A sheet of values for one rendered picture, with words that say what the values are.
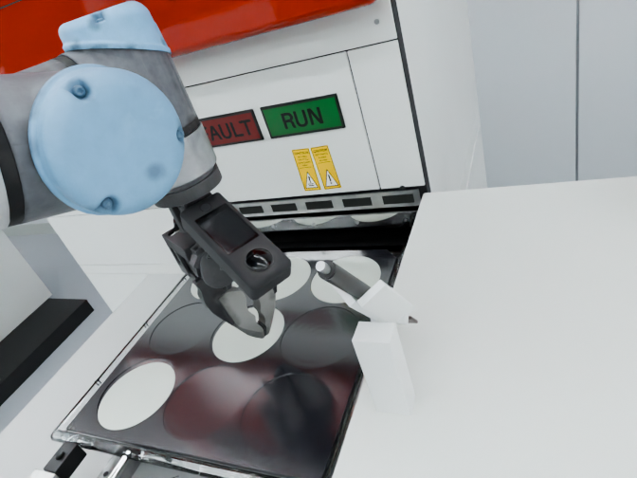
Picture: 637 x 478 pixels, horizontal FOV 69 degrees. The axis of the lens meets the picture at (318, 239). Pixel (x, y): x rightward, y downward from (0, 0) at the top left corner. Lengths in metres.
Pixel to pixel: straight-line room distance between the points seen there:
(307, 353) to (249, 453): 0.13
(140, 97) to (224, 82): 0.45
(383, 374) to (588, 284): 0.22
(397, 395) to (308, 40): 0.43
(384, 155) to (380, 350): 0.36
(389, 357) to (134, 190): 0.21
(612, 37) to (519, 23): 0.33
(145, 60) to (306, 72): 0.27
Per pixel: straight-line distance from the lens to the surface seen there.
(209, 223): 0.45
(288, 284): 0.68
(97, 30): 0.42
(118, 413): 0.64
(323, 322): 0.60
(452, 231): 0.58
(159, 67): 0.43
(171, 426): 0.59
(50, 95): 0.25
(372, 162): 0.66
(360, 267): 0.66
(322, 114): 0.65
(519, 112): 2.21
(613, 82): 2.21
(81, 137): 0.24
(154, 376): 0.66
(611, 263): 0.52
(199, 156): 0.44
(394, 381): 0.37
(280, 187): 0.74
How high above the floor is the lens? 1.29
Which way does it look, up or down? 31 degrees down
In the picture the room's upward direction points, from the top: 19 degrees counter-clockwise
